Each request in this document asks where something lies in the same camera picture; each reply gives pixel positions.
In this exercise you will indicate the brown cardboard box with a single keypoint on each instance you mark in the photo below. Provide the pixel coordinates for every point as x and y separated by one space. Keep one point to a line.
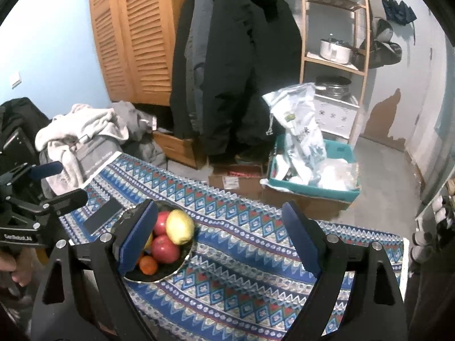
244 180

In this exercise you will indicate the orange in bowl front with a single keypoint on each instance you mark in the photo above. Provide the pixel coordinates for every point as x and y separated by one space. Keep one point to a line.
148 265

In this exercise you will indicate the person's left hand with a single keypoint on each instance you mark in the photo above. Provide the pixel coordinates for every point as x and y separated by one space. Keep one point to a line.
24 269

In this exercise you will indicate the wooden shelf rack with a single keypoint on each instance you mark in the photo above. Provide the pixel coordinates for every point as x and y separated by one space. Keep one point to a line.
347 20

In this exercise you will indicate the dark folded umbrella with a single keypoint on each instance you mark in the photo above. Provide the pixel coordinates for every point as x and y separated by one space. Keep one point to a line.
399 13

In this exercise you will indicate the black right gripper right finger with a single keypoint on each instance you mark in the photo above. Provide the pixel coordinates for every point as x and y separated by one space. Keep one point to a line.
375 308

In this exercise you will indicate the black smartphone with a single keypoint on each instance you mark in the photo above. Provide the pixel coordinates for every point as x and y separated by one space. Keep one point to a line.
102 216

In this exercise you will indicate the blue patterned tablecloth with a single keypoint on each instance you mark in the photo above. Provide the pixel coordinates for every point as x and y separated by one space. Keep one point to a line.
243 279

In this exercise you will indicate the white gray clothes pile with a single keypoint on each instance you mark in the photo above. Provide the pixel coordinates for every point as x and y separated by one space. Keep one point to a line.
86 137

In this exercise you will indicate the gray hanging bag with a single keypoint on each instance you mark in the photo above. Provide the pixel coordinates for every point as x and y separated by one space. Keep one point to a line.
382 51

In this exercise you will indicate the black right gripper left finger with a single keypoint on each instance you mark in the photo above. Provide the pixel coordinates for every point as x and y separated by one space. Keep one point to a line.
62 309

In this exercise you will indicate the wooden louvered wardrobe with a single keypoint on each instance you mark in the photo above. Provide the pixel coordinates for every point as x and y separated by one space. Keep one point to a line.
135 42

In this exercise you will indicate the white rice bag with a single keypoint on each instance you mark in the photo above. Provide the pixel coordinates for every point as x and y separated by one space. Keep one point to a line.
294 109

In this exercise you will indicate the black hanging jacket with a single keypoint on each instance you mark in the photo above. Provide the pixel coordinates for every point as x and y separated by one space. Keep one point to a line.
228 55

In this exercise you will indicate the teal plastic crate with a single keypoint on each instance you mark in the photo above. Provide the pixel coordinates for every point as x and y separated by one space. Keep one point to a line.
335 178

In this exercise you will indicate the dark patterned bowl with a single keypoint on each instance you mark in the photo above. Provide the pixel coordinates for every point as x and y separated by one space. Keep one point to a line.
164 270

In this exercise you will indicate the red apple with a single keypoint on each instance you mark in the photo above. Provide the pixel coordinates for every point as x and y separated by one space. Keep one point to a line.
164 250
160 225

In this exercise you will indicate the silver cooking pot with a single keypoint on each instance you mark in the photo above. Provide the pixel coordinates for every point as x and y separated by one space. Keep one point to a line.
336 51

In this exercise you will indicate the steel steamer pot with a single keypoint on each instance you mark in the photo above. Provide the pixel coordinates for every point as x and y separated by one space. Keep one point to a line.
337 87

